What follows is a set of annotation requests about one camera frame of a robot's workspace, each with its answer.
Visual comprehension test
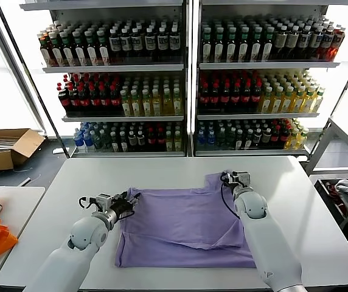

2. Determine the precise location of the white strips bundle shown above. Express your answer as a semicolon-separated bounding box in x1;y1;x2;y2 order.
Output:
0;137;21;152

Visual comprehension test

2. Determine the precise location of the dark tea bottle green label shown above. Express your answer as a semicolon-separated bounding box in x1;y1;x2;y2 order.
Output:
97;29;110;66
85;29;98;66
200;26;213;63
48;32;61;67
262;26;275;63
60;32;74;67
250;26;263;63
72;30;86;66
212;26;225;63
225;26;238;63
237;26;250;63

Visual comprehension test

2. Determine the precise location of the dark drink bottle beige label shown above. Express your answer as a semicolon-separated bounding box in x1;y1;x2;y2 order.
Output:
273;25;288;61
285;25;300;61

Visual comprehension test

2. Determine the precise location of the left camera cable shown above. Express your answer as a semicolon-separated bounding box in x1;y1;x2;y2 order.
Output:
78;196;99;210

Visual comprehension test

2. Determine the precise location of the dark drink bottle navy label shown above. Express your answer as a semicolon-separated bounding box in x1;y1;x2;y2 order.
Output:
144;26;156;63
169;26;181;63
120;27;132;63
156;26;169;63
309;24;323;60
108;27;122;63
130;27;143;63
297;24;311;60

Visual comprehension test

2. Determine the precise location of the purple T-shirt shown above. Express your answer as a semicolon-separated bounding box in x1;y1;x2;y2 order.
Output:
114;170;257;269

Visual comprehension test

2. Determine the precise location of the dark bottle white label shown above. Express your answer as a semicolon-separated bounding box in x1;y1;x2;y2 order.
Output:
110;131;120;152
243;129;253;150
234;129;244;150
118;131;128;152

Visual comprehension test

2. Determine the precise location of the white side table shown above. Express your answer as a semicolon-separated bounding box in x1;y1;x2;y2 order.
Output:
0;186;46;292

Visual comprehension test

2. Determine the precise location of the grey metal shelf unit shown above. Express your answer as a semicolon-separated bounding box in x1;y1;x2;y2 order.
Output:
18;0;190;159
192;0;348;158

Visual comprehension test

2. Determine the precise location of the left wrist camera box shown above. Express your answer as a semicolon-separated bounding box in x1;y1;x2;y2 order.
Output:
94;193;114;211

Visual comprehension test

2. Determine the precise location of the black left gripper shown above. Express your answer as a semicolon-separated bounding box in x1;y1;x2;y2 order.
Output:
112;190;142;218

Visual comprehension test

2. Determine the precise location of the red crumpled garment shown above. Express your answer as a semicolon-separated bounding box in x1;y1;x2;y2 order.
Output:
324;181;347;214

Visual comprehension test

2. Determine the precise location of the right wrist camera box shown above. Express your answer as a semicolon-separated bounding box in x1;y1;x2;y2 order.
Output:
236;172;252;190

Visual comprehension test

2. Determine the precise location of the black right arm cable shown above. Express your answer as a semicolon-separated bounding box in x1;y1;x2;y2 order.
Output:
220;181;242;219

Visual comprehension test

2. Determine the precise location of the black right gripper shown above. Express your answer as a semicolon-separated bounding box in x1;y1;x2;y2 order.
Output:
220;172;239;188

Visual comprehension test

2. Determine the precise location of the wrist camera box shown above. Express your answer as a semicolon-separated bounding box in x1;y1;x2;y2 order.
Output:
94;193;114;211
236;172;252;190

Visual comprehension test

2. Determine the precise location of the yellow-green drink bottle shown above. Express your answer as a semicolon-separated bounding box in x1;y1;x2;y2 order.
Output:
173;130;183;152
164;130;174;152

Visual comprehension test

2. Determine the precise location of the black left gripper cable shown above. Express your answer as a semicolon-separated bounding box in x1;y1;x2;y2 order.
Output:
117;209;136;220

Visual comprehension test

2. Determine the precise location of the yellow juice bottle green label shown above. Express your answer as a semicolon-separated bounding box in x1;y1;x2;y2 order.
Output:
130;90;141;117
258;86;273;114
270;86;284;114
291;86;305;114
162;88;174;116
301;87;316;113
172;88;183;116
280;86;294;114
120;90;131;117
285;127;299;150
141;89;152;117
151;89;162;116
311;87;326;113
295;128;309;150

